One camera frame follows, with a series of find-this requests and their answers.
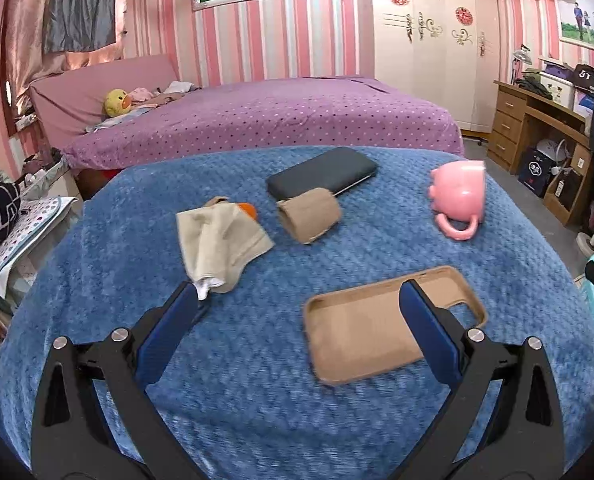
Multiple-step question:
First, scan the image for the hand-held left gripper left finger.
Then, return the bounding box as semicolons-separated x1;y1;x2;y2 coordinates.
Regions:
30;281;213;480

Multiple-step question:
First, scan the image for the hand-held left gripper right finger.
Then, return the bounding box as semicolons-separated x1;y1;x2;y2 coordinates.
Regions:
398;280;565;480

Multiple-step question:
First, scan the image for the beige cloth pouch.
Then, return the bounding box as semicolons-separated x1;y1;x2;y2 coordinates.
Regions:
176;196;276;301

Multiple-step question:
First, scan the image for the tan phone case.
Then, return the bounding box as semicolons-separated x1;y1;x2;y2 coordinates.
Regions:
303;265;488;387

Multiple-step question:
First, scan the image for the dark paper shopping bag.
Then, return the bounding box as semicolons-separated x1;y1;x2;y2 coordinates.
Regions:
517;146;552;198

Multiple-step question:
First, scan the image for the white round appliance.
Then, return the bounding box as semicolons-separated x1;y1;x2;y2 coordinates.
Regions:
536;138;570;164

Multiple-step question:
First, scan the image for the pink mug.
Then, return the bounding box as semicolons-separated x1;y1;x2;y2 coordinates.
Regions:
428;160;488;242

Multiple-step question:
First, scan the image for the polka dot cloth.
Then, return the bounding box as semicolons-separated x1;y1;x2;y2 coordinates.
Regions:
0;195;80;302

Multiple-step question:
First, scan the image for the rolled brown sock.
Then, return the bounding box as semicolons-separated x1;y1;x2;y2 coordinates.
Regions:
276;187;343;245

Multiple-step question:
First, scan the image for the wooden desk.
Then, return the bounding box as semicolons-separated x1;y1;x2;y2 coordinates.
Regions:
488;80;594;226

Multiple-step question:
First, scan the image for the white storage box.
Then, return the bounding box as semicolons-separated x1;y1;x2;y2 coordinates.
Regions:
539;62;576;109

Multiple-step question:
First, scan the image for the black bag with white print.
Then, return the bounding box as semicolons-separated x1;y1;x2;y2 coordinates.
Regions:
572;63;594;93

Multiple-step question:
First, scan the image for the desk lamp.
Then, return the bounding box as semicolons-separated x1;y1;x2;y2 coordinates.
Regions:
509;45;532;86

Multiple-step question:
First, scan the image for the yellow duck plush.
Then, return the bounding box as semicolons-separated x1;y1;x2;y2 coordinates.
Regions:
103;88;131;117

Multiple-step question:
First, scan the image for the pink clothing pile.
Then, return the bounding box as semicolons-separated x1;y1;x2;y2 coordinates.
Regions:
127;87;159;107

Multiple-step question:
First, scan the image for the purple polka dot bed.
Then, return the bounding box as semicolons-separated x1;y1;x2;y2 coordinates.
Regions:
62;76;465;181

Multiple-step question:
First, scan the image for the small framed couple photo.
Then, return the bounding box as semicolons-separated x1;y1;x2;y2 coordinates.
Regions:
557;0;594;51

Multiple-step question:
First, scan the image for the pink bed headboard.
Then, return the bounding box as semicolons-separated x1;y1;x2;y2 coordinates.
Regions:
28;54;180;148

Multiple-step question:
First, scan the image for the cream wardrobe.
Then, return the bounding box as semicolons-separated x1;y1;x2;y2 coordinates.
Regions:
369;0;502;133

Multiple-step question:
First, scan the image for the pink satin curtain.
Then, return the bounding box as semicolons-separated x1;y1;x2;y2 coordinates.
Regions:
2;0;128;92

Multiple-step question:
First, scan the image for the grey sheer curtain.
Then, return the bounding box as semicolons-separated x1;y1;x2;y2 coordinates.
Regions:
44;0;118;53

